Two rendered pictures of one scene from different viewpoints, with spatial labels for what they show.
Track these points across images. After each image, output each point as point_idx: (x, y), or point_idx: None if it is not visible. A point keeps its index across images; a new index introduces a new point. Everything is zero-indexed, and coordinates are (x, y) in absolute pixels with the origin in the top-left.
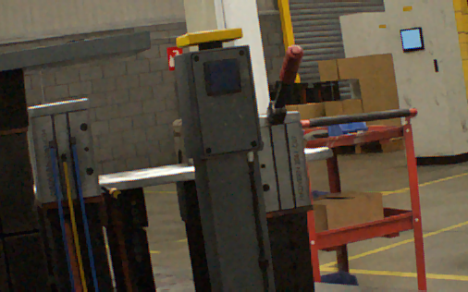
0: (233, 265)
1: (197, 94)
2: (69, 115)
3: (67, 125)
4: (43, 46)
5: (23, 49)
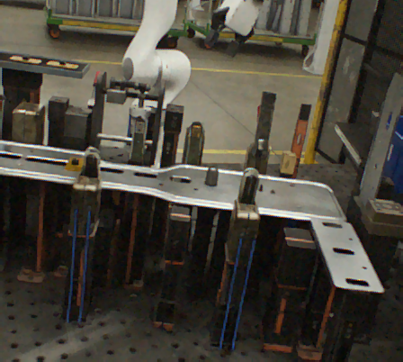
0: None
1: None
2: None
3: None
4: (5, 50)
5: (13, 51)
